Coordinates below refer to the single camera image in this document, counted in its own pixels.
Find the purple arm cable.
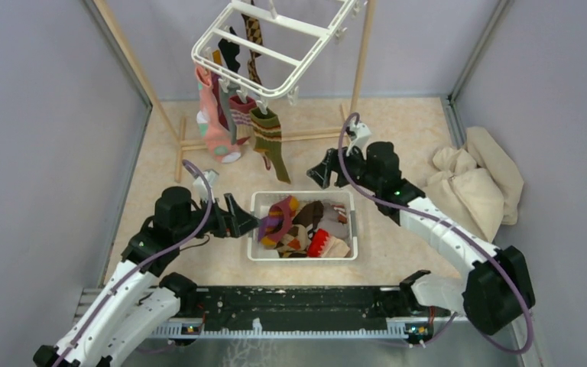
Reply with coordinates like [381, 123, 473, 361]
[50, 159, 215, 367]
[337, 112, 535, 356]

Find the beige crumpled cloth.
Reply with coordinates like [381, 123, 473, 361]
[423, 126, 524, 242]

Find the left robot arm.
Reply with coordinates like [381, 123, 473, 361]
[33, 187, 259, 366]

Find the white plastic sock hanger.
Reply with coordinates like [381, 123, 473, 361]
[191, 0, 363, 107]

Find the maroon striped beige sock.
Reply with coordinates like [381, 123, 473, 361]
[229, 96, 257, 145]

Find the red white sock in basket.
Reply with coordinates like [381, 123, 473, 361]
[306, 229, 351, 258]

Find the brown argyle hanging sock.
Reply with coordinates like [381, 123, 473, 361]
[240, 12, 265, 87]

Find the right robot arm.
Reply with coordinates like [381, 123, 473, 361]
[306, 141, 536, 340]

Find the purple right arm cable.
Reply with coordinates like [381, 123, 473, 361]
[337, 112, 535, 356]

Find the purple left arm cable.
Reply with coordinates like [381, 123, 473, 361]
[50, 159, 215, 367]

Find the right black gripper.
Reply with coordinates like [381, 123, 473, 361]
[306, 141, 381, 193]

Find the grey sock in basket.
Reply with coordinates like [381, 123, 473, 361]
[318, 202, 349, 240]

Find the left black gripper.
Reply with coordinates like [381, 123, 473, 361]
[175, 192, 262, 242]

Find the brown argyle sock in basket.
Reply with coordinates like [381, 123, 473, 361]
[275, 200, 323, 258]

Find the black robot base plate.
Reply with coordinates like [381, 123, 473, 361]
[150, 286, 451, 345]

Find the aluminium frame rail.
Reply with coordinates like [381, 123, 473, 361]
[70, 284, 534, 366]

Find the purple maroon striped sock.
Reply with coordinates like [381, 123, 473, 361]
[258, 196, 299, 248]

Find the olive green striped sock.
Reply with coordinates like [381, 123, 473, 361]
[249, 107, 291, 184]

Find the pink patterned sock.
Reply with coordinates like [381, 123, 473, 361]
[194, 65, 242, 164]

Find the wooden hanger rack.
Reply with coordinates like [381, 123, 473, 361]
[93, 1, 376, 182]

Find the black hanging sock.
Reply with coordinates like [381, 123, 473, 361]
[218, 37, 241, 73]

